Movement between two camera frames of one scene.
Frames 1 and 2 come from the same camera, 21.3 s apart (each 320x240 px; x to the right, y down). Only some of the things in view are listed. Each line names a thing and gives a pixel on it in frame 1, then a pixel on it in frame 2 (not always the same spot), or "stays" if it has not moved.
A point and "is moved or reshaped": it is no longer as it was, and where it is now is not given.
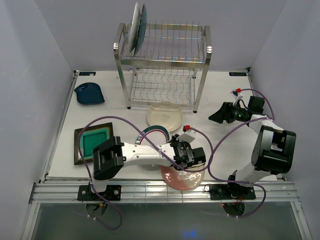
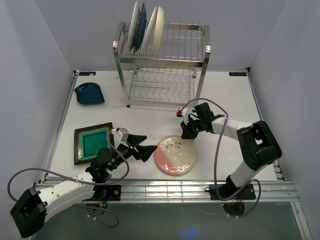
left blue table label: x=87 y=73 stays
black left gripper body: x=174 y=137 to x=124 y=151
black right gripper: x=224 y=113 to x=187 y=133
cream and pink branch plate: x=181 y=180 is moved or reshaped
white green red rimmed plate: x=158 y=134 to x=147 y=49
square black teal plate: x=92 y=137 stays
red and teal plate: x=134 y=27 stays
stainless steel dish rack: x=171 y=68 stays
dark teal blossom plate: x=142 y=29 stays
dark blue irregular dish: x=89 y=93 stays
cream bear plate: x=165 y=113 to x=159 y=31
